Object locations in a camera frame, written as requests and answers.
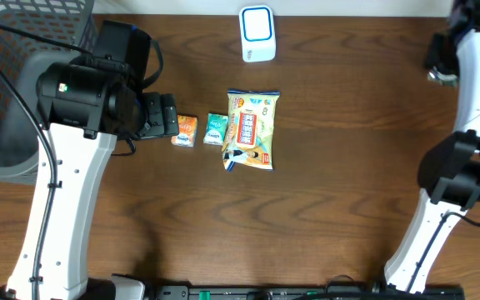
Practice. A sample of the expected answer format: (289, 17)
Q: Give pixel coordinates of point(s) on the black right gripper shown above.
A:
(434, 52)

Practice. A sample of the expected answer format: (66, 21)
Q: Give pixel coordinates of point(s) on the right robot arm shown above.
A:
(449, 173)

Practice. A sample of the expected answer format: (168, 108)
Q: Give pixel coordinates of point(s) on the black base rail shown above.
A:
(335, 291)

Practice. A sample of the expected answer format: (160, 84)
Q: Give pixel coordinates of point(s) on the yellow snack bag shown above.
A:
(249, 136)

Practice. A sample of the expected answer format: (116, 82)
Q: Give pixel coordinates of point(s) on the green tissue packet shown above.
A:
(216, 129)

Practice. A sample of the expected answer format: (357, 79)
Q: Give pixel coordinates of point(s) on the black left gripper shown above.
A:
(169, 121)

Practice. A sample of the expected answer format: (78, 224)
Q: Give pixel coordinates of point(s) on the white barcode scanner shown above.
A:
(257, 31)

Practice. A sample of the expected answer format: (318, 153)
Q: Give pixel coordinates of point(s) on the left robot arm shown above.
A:
(88, 104)

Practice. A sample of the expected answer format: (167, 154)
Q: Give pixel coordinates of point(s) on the orange snack packet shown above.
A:
(188, 127)

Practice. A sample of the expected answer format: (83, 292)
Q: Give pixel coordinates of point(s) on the dark grey plastic basket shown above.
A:
(22, 60)

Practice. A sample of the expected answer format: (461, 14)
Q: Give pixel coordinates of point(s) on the black round-logo snack packet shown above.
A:
(447, 80)

